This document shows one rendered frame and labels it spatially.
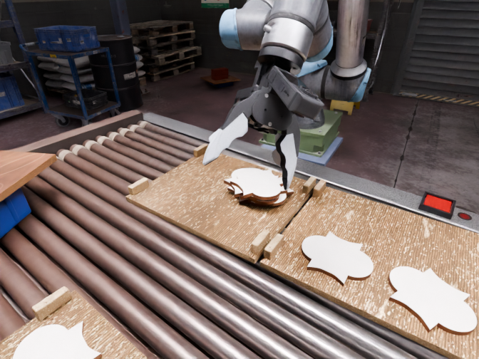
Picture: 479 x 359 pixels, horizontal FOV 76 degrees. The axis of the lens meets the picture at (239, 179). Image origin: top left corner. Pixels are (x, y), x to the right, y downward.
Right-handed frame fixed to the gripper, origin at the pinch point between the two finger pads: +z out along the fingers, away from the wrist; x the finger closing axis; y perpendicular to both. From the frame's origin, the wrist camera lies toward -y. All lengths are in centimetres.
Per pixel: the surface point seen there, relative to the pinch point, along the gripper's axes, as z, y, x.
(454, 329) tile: 13.1, -15.4, -35.8
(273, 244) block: 11.6, 10.5, -15.5
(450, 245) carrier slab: 1, -3, -51
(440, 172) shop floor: -53, 132, -255
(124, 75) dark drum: -74, 394, 9
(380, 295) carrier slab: 13.2, -5.1, -30.5
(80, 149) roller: 9, 83, 25
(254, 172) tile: -1.6, 31.4, -17.4
